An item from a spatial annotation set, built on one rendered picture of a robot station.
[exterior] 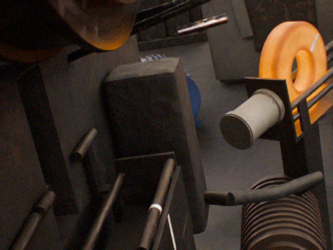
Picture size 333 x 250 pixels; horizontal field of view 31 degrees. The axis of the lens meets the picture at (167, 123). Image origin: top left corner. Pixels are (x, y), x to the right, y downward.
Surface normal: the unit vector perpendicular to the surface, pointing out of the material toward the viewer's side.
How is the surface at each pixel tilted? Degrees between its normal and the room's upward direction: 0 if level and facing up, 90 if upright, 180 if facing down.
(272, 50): 51
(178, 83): 90
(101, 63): 90
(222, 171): 0
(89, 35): 90
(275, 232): 4
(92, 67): 90
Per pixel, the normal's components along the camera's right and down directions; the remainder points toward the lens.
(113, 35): 0.97, -0.13
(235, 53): -0.37, 0.37
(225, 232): -0.19, -0.93
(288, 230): 0.04, -0.93
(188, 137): 0.85, 0.01
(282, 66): 0.72, 0.10
